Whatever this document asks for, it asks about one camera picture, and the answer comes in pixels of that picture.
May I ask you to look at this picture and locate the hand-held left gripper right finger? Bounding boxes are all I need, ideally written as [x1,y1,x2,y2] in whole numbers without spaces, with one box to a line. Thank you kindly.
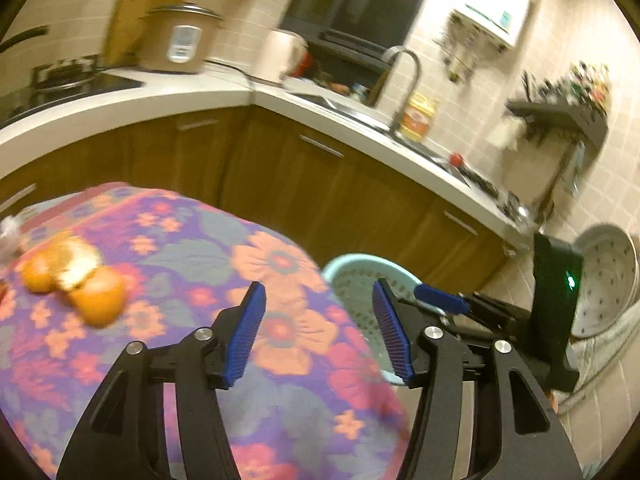
[372,277,586,480]

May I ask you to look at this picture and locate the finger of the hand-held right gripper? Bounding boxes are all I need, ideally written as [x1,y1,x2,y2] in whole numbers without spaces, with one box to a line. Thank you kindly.
[413,283,535,341]
[440,314,535,361]

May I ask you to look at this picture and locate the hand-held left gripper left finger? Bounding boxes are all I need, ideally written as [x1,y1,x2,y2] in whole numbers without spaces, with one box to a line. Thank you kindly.
[57,281,267,480]

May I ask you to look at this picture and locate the teal plastic basket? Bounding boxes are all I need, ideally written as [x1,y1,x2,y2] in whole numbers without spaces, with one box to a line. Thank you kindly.
[321,253,426,388]

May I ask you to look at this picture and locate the orange peel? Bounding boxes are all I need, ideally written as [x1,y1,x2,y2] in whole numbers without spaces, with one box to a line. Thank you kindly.
[47,232,103,292]
[67,266,128,330]
[21,255,56,295]

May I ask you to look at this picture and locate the white perforated steamer pot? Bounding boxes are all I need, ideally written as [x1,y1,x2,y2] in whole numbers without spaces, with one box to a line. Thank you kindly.
[570,223,640,339]

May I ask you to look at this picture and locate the floral tablecloth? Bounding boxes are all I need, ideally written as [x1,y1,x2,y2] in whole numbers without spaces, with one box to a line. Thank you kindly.
[0,182,413,480]

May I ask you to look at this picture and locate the hanging metal ladle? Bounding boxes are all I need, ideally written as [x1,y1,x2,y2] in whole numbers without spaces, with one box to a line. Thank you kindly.
[537,140,586,221]

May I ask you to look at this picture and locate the wooden kitchen cabinets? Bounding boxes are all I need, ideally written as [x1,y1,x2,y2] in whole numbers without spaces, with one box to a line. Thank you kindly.
[0,105,518,301]

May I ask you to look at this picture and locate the hanging white cloth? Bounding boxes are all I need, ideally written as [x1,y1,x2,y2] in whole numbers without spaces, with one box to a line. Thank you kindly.
[492,119,521,151]

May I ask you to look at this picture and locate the yellow detergent bottle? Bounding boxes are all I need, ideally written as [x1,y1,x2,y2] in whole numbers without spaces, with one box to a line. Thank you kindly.
[400,91,441,143]

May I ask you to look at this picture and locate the metal sink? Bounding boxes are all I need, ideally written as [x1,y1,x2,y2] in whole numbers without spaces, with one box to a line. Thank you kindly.
[290,91,401,133]

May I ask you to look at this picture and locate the metal faucet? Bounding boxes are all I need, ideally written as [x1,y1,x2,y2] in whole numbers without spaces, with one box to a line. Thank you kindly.
[382,45,423,137]

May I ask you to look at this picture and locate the row of seasoning bottles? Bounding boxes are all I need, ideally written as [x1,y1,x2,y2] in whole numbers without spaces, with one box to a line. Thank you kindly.
[520,61,612,111]

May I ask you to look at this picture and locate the red container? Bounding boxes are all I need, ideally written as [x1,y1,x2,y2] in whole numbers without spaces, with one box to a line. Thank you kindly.
[292,51,315,80]

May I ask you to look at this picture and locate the white electric kettle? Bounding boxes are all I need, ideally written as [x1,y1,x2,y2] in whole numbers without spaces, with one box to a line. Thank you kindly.
[254,28,307,86]

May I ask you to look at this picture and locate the white water heater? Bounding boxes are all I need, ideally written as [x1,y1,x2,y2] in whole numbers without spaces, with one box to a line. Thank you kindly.
[435,0,535,51]

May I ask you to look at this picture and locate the beige rice cooker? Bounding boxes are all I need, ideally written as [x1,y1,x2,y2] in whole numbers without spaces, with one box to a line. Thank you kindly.
[137,2,223,76]

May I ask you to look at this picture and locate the black gas stove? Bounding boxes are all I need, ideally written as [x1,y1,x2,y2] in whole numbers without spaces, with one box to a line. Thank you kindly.
[0,55,146,128]

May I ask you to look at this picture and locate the dark window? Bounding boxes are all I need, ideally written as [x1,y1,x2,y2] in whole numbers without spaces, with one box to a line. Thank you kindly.
[280,0,443,68]

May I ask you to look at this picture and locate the wooden cutting board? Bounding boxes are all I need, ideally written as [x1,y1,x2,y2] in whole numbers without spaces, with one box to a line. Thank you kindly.
[102,0,192,68]

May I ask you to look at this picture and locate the black wok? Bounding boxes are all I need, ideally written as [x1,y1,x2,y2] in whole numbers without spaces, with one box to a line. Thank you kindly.
[0,26,51,53]

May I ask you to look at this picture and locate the dark wall shelf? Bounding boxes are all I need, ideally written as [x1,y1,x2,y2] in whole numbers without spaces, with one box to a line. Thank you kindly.
[505,97,610,148]

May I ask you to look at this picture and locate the black power cable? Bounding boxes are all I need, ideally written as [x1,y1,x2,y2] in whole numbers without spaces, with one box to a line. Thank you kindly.
[204,57,273,86]

